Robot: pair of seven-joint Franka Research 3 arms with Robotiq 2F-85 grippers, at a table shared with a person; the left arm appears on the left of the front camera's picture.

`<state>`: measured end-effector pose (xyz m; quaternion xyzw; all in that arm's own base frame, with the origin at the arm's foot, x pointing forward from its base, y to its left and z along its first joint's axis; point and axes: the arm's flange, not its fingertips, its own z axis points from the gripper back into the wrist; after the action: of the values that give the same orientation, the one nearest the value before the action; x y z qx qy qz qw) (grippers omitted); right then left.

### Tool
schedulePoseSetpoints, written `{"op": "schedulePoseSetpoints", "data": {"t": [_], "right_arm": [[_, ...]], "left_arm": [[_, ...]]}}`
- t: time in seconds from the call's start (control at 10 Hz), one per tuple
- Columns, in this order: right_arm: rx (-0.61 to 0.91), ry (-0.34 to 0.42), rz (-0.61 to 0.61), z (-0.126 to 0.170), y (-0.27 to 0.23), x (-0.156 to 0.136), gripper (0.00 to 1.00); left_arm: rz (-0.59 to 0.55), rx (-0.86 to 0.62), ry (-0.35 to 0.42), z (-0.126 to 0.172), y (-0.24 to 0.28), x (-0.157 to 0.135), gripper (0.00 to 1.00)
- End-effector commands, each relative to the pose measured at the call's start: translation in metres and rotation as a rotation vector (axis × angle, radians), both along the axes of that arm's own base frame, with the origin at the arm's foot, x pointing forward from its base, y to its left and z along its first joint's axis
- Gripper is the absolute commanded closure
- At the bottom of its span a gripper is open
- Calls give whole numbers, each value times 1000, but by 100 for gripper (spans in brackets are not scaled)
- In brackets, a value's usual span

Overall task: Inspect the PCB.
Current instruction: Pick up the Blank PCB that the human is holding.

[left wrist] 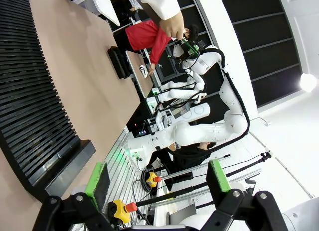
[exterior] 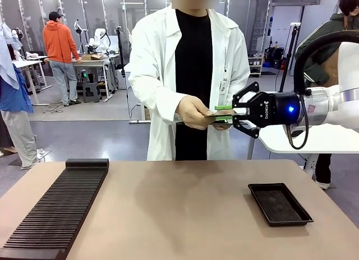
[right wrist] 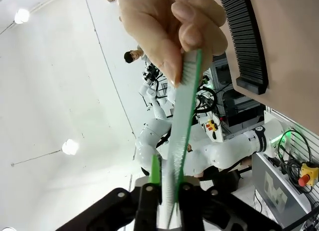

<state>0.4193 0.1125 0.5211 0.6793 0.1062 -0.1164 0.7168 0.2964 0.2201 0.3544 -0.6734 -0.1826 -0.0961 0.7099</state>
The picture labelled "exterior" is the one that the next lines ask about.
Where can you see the wooden shoe shelf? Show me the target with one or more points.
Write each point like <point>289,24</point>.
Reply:
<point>256,66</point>

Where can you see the white name badge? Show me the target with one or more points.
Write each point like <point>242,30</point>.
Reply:
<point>223,83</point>

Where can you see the person's left hand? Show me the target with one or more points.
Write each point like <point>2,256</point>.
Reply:
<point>224,127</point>

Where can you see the white table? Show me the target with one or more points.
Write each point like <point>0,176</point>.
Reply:
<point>280,142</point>

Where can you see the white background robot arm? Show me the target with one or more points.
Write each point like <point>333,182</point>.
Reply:
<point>98,36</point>

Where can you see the person's right hand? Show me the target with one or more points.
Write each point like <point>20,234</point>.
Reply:
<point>193,111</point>

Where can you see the person in white lab coat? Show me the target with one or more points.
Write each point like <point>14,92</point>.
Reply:
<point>157,61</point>

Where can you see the person's left forearm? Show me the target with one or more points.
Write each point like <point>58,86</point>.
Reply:
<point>241,75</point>

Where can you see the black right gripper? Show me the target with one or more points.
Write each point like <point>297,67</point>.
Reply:
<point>277,108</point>

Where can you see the person in blue shirt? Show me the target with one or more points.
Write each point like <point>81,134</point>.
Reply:
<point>16,97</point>

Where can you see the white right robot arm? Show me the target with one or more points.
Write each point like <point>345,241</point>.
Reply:
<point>347,103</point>

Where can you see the white background workbench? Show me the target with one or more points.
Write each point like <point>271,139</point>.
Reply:
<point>92,61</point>

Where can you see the black step stool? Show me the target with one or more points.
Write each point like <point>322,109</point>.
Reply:
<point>91,92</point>

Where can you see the black slotted PCB rack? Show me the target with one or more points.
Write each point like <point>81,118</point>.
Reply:
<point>56,215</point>

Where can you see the person's right forearm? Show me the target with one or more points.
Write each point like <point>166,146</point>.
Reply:
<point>157,94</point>

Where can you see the light blue hanging garment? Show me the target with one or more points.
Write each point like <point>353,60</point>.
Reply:
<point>8,55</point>

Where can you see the black plastic tray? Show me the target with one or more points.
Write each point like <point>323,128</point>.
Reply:
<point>279,205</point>

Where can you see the black tripod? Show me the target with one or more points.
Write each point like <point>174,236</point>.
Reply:
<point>120,47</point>

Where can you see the white background stand device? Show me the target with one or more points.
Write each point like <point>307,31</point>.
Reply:
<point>78,27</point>

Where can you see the cardboard box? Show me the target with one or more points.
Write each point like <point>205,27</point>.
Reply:
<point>91,57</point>

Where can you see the white background desk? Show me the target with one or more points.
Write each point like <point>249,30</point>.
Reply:
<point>28,61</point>

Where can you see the person in brown apron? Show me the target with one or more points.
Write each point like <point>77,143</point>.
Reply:
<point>322,27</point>

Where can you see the person in orange hoodie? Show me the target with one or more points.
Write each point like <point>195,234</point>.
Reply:
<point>57,38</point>

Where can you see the green PCB board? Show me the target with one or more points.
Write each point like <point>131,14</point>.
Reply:
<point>221,114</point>

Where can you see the black camera stand pole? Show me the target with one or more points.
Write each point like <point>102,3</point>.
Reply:
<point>290,47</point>

